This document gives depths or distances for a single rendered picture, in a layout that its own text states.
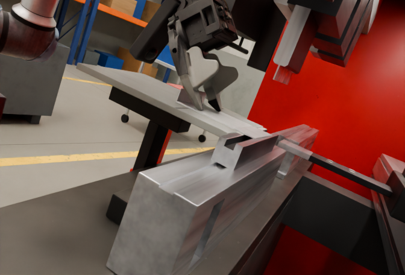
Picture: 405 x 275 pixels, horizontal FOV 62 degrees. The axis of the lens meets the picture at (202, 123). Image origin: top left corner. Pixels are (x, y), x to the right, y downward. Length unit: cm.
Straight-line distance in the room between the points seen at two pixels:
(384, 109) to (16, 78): 253
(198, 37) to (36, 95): 268
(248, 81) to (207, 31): 788
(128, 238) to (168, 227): 4
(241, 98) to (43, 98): 593
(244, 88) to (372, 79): 714
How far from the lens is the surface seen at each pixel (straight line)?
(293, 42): 45
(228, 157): 39
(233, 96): 850
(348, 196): 93
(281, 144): 48
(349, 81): 134
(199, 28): 51
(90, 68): 54
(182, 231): 28
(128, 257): 32
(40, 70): 306
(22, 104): 310
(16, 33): 106
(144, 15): 866
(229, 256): 42
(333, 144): 134
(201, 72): 48
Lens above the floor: 108
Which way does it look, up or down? 11 degrees down
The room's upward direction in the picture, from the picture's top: 21 degrees clockwise
